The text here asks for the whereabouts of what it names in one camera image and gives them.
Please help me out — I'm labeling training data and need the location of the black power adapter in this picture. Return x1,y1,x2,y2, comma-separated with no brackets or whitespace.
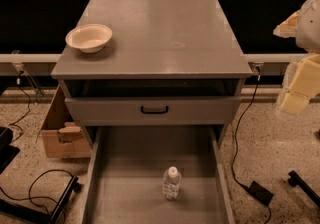
248,181,274,206

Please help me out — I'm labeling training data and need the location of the black left wall cable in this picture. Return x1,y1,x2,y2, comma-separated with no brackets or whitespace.
7,70,32,143

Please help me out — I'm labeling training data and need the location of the black stand foot right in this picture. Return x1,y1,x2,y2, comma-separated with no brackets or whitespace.
288,170,320,208

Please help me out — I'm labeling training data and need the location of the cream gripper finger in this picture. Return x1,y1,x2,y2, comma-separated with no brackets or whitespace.
279,93,309,115

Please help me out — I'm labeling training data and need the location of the white bowl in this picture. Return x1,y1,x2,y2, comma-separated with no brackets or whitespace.
65,24,113,53

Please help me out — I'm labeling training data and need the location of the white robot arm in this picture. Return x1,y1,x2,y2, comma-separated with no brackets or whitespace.
273,0,320,118

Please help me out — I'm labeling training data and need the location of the open grey drawer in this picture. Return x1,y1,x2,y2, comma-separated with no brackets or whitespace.
80,126,235,224

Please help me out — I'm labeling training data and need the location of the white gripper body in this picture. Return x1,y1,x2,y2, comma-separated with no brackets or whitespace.
288,54,320,99

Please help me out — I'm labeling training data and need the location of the black right power cable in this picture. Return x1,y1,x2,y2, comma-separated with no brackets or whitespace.
231,73,273,224

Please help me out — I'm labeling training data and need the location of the black object left edge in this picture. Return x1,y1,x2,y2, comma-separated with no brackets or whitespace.
0,127,20,174

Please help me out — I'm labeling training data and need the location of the closed grey drawer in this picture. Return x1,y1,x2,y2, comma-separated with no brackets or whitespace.
65,96,240,126

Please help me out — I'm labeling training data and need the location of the black stand base left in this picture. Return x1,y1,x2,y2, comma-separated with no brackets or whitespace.
0,176,81,224

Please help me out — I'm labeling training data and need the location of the black left floor cable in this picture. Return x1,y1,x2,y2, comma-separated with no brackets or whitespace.
0,168,75,224

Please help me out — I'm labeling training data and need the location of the brown cardboard box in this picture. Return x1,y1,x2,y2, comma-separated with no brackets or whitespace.
40,87,91,158

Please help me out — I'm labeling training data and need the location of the clear plastic water bottle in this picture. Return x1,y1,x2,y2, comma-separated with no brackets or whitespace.
162,166,181,200

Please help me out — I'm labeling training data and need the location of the grey drawer cabinet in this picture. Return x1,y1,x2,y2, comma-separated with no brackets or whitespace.
52,0,251,141

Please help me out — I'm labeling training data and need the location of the black drawer handle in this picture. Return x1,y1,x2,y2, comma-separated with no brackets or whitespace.
140,106,169,115

